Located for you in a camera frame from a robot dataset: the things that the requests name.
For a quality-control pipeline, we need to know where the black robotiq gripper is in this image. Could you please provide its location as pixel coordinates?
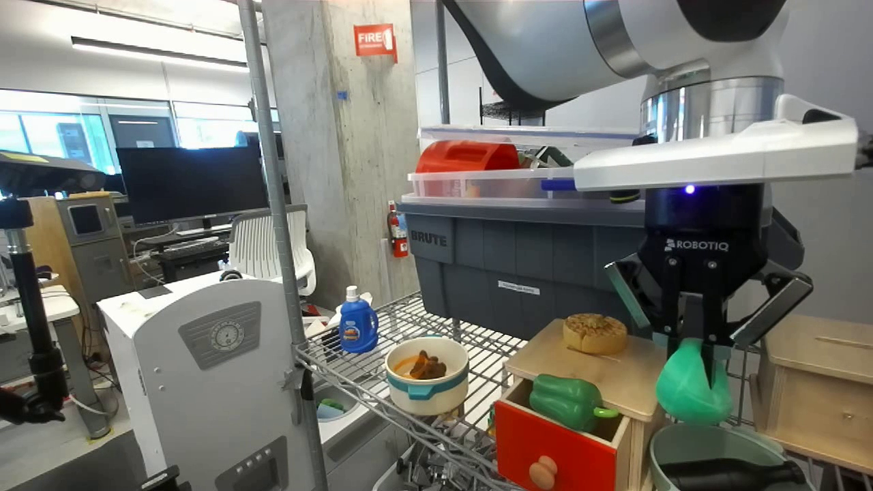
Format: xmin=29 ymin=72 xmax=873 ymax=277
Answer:
xmin=604 ymin=183 xmax=818 ymax=377

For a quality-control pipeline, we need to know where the green plastic cup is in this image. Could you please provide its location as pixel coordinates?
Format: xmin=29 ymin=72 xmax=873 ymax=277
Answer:
xmin=653 ymin=334 xmax=738 ymax=427

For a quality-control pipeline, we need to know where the green pepper plush toy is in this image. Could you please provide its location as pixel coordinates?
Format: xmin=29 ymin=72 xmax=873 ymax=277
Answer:
xmin=526 ymin=370 xmax=625 ymax=437

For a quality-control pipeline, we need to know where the yellow round plush toy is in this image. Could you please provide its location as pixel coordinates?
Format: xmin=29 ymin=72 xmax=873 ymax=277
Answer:
xmin=561 ymin=311 xmax=633 ymax=358

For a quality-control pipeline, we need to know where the brown toy food piece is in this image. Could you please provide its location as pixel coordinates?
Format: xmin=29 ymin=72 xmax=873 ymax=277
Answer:
xmin=406 ymin=349 xmax=451 ymax=382

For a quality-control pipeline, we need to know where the white bowl with teal band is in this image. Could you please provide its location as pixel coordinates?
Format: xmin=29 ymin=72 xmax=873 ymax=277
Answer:
xmin=383 ymin=334 xmax=473 ymax=420

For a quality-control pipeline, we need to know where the long ceiling light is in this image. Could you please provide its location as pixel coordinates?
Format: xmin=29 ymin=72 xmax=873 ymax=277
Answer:
xmin=69 ymin=32 xmax=255 ymax=75

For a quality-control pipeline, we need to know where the mint green pot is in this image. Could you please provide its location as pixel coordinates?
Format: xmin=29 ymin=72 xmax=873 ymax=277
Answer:
xmin=646 ymin=416 xmax=818 ymax=491

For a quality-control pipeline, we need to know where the grey brute storage tote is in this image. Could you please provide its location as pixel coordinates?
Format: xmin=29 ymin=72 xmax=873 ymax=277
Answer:
xmin=397 ymin=194 xmax=809 ymax=344

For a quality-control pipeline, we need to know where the wooden box with red drawer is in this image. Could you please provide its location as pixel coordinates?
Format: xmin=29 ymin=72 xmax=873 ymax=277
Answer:
xmin=491 ymin=317 xmax=674 ymax=491

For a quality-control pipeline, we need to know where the clear plastic storage bin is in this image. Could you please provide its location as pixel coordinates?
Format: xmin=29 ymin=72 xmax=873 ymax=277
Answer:
xmin=406 ymin=126 xmax=641 ymax=201

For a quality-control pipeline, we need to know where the orange red plastic container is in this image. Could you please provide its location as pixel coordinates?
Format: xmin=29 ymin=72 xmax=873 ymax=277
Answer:
xmin=415 ymin=137 xmax=526 ymax=177

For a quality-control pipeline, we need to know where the red fire extinguisher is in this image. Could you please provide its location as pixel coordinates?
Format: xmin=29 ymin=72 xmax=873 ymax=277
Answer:
xmin=386 ymin=199 xmax=412 ymax=261

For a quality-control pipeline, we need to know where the blue detergent bottle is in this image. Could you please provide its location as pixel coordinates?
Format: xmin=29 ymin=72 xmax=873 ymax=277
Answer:
xmin=337 ymin=283 xmax=383 ymax=358

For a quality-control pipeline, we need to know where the white office chair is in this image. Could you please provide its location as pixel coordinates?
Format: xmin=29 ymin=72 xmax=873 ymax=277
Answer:
xmin=220 ymin=205 xmax=319 ymax=300

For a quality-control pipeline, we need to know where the white air purifier machine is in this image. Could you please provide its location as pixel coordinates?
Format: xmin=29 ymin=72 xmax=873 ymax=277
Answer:
xmin=95 ymin=269 xmax=318 ymax=491

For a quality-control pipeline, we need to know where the black computer monitor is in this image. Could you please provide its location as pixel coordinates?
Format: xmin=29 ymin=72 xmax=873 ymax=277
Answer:
xmin=119 ymin=143 xmax=277 ymax=229

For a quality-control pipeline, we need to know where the beige cabinet machine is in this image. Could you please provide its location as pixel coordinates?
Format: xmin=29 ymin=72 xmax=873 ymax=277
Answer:
xmin=24 ymin=188 xmax=138 ymax=308

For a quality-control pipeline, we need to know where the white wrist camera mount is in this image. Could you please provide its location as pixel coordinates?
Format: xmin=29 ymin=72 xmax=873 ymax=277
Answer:
xmin=570 ymin=90 xmax=862 ymax=194

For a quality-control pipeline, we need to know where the red wall sign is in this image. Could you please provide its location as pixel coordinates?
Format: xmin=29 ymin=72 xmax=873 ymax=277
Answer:
xmin=352 ymin=22 xmax=402 ymax=64

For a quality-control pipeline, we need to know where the metal wire shelf rack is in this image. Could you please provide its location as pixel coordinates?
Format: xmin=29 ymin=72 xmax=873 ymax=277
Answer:
xmin=236 ymin=0 xmax=873 ymax=491

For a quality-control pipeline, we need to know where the black camera stand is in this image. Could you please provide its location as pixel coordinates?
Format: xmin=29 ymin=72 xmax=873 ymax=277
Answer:
xmin=0 ymin=195 xmax=72 ymax=426

